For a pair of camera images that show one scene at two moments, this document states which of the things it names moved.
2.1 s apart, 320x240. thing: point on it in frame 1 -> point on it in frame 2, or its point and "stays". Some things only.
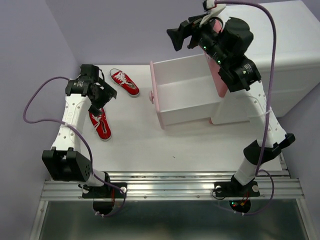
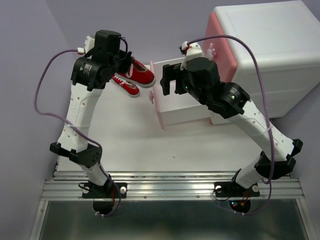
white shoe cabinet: [296, 71] stays
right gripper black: [178, 35] -> [169, 73]
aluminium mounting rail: [180, 185] stays
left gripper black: [108, 93] -> [127, 60]
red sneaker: [101, 123] -> [139, 74]
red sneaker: [125, 82] stays
